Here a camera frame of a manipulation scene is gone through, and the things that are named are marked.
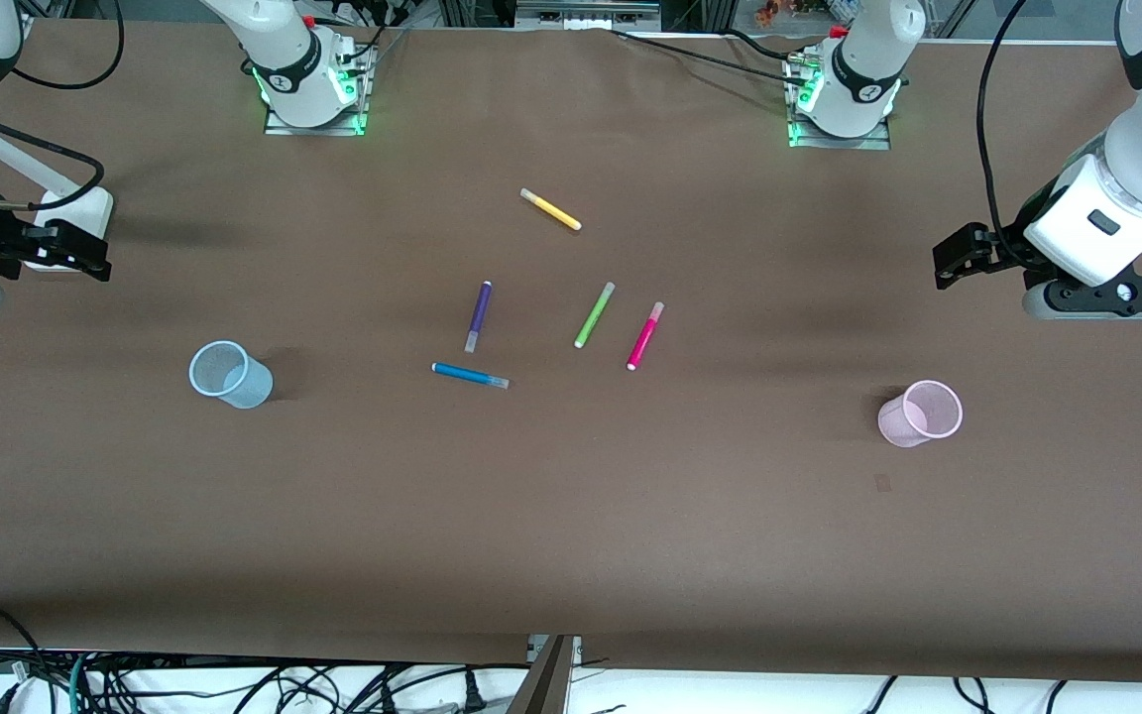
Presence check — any pink marker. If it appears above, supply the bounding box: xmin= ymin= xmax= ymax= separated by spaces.
xmin=626 ymin=301 xmax=666 ymax=373

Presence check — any purple marker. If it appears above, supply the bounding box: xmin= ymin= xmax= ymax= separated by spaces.
xmin=464 ymin=281 xmax=494 ymax=354

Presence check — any translucent pink cup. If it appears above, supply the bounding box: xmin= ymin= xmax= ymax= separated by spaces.
xmin=876 ymin=379 xmax=965 ymax=449

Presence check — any translucent blue cup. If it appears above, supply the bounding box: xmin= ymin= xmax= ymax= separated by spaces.
xmin=188 ymin=340 xmax=275 ymax=411

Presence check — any yellow marker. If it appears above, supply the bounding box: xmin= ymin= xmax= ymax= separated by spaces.
xmin=519 ymin=187 xmax=583 ymax=232

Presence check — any black cable on table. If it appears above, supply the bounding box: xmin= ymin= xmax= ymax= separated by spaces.
xmin=611 ymin=28 xmax=810 ymax=82

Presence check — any brown table cover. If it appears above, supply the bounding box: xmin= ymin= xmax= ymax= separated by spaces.
xmin=0 ymin=18 xmax=1142 ymax=685

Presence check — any blue marker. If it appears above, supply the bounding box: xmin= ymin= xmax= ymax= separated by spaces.
xmin=431 ymin=362 xmax=512 ymax=390

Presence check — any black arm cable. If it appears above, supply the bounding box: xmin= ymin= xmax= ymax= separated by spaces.
xmin=0 ymin=99 xmax=106 ymax=211
xmin=975 ymin=0 xmax=1030 ymax=251
xmin=11 ymin=0 xmax=127 ymax=91

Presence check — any table frame post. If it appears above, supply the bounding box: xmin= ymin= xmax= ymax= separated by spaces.
xmin=507 ymin=635 xmax=582 ymax=714

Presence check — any silver aluminium frame rail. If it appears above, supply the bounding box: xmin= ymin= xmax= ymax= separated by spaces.
xmin=516 ymin=0 xmax=661 ymax=31

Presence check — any green marker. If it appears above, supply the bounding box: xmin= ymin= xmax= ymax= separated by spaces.
xmin=573 ymin=282 xmax=618 ymax=350

